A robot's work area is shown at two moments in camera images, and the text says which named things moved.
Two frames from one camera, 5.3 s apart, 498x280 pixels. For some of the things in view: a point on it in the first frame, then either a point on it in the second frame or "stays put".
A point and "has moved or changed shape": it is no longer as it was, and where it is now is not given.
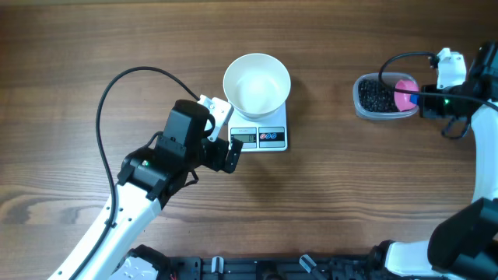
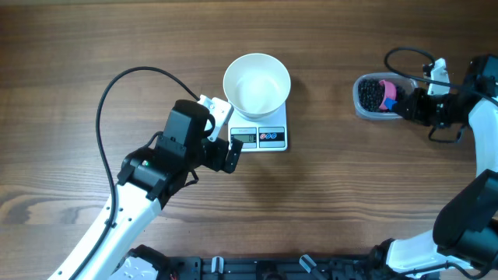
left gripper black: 219,154 stays put
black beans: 375,97 stays put
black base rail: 375,264 stays put
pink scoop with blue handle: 407,100 has moved or changed shape
